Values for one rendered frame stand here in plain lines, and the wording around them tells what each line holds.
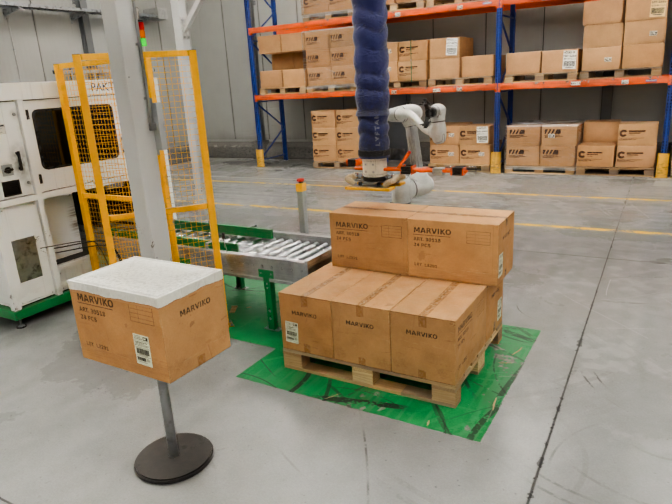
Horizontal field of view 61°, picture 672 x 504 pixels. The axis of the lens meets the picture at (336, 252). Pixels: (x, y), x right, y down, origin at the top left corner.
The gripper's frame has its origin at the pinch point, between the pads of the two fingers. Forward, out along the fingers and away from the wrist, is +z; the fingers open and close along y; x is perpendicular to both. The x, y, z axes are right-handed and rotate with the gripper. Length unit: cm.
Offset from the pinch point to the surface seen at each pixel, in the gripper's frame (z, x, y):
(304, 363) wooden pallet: 97, 48, 154
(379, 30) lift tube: 27, 18, -55
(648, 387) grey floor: 36, -153, 158
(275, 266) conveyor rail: 53, 97, 104
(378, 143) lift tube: 29.4, 19.9, 16.2
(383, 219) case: 41, 13, 66
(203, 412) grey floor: 165, 77, 158
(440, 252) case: 42, -28, 85
